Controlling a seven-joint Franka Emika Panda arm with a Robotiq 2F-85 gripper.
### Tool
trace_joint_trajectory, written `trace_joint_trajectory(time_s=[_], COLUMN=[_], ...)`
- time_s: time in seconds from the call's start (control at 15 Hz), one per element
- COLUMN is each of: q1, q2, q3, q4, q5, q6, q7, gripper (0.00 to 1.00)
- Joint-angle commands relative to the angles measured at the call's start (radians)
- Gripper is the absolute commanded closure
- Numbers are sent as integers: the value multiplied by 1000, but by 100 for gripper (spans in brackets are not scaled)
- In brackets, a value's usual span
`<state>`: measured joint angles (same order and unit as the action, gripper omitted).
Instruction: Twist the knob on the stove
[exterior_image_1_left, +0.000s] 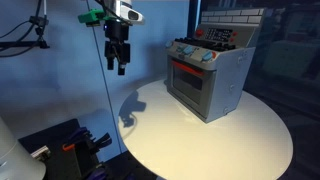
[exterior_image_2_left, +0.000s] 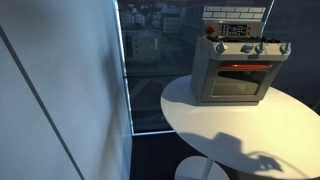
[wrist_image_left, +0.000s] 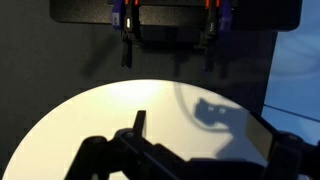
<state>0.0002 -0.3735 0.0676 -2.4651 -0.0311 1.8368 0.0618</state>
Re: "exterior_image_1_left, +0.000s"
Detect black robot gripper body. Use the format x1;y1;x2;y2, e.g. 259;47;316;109
104;20;130;64

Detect blue stove knob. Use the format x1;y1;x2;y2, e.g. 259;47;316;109
183;45;193;55
165;40;173;48
177;45;186;52
202;51;213;61

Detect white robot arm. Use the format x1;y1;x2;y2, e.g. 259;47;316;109
97;0;145;75

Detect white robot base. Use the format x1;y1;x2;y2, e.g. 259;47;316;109
0;118;46;180

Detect grey toy stove oven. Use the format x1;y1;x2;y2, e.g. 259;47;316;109
166;8;266;123

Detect black pliers in rack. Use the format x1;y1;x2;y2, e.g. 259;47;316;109
90;133;112;153

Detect red round timer dial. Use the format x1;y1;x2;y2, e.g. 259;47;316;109
195;29;204;37

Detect round white table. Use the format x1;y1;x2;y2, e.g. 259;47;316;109
118;80;293;180

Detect black tool rack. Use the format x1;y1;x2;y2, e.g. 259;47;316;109
43;138;98;180

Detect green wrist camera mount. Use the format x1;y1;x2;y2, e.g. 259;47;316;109
78;9;107;27

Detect red oven door handle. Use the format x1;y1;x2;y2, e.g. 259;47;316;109
172;61;204;76

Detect purple handled pliers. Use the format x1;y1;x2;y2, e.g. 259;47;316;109
67;127;92;144

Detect black camera on stand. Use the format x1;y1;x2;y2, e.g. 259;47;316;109
0;16;49;51

